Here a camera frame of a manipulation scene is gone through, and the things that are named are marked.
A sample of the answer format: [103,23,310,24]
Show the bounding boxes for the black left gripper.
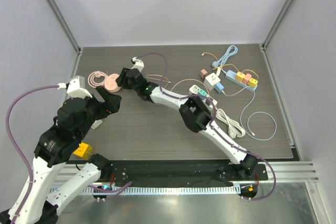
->
[77,85,122,139]

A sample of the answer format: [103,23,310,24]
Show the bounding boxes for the round pink power socket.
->
[103,73,121,93]

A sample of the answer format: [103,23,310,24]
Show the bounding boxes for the white cube plug adapter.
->
[91,120,103,130]

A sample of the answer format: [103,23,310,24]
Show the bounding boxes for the yellow cube plug adapter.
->
[72,142,93,160]

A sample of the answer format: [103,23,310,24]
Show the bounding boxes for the white power strip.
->
[189,85,217,111]

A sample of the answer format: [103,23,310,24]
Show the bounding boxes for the teal charger plug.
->
[197,89,208,100]

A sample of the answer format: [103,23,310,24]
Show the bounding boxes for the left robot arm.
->
[1,87,122,223]

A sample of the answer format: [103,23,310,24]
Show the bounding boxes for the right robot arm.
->
[116,68,258,180]

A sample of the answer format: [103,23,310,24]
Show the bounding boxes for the white cube socket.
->
[204,73,220,91]

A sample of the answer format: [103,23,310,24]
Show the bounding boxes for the yellow plug on strip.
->
[235,72,245,82]

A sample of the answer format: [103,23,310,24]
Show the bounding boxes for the pink plug on strip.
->
[242,73,251,85]

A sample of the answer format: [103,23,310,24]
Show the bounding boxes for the small pink charger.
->
[200,69,209,79]

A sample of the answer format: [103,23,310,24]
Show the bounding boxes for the light blue charger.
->
[214,82,224,93]

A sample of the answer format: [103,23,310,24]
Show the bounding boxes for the blue power strip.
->
[225,70,258,92]

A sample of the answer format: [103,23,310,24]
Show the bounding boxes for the yellow usb charger on strip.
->
[247,78,258,88]

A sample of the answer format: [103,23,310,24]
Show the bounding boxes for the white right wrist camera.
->
[131,57,144,72]

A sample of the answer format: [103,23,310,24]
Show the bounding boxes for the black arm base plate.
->
[99,159,268,187]

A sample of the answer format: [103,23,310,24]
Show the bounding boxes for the yellow charging cable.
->
[201,52,260,80]

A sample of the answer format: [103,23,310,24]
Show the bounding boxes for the light blue strip cord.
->
[211,45,239,68]

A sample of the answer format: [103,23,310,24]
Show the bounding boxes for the white power strip cord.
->
[215,108,246,139]

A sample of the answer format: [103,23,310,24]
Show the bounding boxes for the thin white blue cable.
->
[221,87,278,142]

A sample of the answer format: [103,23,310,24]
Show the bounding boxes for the slotted cable duct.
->
[43,185,242,196]

